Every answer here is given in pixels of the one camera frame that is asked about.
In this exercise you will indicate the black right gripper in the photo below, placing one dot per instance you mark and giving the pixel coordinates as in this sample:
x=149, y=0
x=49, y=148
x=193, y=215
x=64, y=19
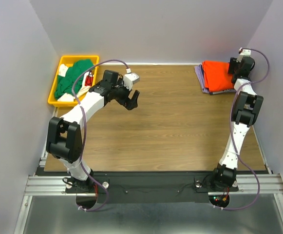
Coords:
x=232, y=62

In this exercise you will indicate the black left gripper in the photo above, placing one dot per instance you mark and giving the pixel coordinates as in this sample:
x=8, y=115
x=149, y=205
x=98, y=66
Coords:
x=132, y=102

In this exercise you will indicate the orange t shirt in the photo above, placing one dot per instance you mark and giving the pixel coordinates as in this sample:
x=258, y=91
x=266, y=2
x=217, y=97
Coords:
x=216, y=76

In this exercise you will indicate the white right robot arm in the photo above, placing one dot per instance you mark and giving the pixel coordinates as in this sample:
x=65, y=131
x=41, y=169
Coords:
x=243, y=114

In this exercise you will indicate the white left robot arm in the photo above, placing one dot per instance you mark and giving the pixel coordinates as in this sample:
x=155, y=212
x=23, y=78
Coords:
x=66, y=134

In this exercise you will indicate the folded navy printed t shirt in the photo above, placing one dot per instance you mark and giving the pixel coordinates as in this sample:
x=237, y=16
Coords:
x=223, y=91

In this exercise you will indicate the folded lavender t shirt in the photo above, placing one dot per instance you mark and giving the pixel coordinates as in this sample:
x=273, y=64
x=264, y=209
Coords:
x=200, y=75

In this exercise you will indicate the white printed t shirt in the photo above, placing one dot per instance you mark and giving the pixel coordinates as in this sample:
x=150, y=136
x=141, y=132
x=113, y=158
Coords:
x=86, y=84

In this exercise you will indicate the green t shirt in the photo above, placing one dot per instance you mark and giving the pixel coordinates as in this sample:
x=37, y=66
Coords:
x=65, y=84

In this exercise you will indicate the yellow plastic bin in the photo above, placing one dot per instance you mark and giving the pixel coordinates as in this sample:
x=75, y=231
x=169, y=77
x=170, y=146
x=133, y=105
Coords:
x=69, y=60

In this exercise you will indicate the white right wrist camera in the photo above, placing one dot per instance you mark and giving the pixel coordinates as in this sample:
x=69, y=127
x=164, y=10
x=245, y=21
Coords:
x=243, y=53

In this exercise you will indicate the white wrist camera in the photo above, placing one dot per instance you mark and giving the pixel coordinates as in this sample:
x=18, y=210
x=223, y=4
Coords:
x=243, y=53
x=130, y=79

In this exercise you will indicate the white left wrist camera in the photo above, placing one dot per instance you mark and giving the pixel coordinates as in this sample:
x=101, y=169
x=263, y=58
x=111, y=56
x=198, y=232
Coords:
x=130, y=79

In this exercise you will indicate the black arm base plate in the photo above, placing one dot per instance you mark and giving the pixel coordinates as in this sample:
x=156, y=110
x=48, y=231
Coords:
x=147, y=187

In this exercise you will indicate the aluminium frame rail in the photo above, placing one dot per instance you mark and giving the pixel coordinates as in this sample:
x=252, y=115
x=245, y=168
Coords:
x=149, y=139

